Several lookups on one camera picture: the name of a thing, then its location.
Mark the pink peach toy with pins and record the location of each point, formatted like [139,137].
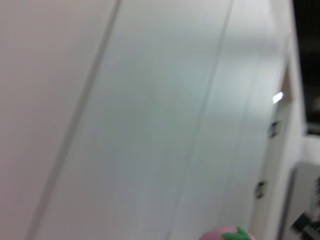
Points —
[220,233]

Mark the small black hinge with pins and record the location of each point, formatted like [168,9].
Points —
[260,190]
[275,128]

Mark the grey equipment box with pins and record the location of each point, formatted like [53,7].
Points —
[303,190]

